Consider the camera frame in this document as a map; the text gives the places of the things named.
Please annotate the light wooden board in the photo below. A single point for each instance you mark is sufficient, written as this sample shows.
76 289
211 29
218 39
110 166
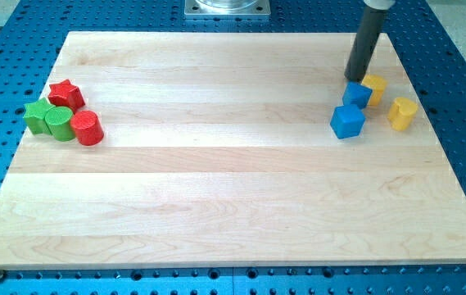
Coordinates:
218 152

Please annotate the blue cube block front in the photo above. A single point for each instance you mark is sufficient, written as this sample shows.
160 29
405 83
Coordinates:
347 121

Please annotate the blue block rear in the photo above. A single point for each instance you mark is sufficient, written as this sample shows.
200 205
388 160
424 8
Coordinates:
356 94

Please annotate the red cylinder block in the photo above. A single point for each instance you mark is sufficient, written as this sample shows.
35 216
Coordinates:
87 128

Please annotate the yellow block rear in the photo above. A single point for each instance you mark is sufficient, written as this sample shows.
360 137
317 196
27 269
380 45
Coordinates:
378 85

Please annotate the yellow heart block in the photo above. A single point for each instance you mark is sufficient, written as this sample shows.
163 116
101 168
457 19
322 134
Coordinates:
402 113

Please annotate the green cylinder block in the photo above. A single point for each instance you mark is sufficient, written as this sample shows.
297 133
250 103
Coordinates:
58 122

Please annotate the red star block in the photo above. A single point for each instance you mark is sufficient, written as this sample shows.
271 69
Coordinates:
66 94

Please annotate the dark grey cylindrical robot stylus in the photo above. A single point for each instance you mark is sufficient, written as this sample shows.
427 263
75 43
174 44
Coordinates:
371 23

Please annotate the green star block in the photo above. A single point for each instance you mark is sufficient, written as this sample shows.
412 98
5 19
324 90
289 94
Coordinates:
34 117

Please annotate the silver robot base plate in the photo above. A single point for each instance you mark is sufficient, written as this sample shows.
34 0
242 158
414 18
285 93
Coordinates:
226 8

